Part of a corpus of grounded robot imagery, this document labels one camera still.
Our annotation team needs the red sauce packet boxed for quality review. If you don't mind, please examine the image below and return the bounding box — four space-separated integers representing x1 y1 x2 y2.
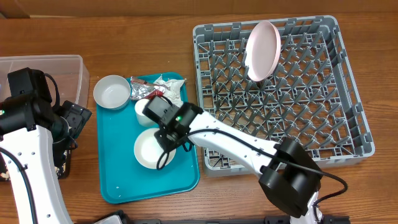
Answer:
147 90 164 100

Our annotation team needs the foil wrapper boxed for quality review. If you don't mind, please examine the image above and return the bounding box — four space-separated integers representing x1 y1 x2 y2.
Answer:
130 77 164 101

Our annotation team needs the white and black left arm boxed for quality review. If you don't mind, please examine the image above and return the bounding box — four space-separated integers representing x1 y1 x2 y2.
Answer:
1 68 92 223

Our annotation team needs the crumpled white napkin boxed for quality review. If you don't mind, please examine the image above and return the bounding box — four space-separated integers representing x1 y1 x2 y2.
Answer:
154 75 185 107

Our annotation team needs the clear plastic bin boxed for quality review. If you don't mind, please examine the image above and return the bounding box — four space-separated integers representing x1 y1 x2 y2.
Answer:
1 55 90 108

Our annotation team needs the grey plastic dishwasher rack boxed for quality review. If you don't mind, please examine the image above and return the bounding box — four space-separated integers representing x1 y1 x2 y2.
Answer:
193 16 375 168

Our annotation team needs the grey bowl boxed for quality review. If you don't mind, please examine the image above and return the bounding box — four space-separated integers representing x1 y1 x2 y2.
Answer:
93 75 131 110

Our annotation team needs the translucent plastic cup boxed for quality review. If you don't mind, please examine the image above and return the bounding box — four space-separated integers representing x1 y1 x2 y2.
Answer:
134 98 156 127

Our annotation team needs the teal plastic tray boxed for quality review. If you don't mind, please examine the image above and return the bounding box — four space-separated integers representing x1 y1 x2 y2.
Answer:
95 72 200 205

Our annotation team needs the white bowl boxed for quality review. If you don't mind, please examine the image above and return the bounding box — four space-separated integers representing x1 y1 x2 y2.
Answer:
134 128 176 169

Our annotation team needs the black waste tray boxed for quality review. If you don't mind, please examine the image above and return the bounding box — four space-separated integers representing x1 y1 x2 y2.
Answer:
1 150 72 182

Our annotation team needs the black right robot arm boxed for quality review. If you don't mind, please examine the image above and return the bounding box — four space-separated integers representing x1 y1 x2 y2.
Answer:
143 96 323 223

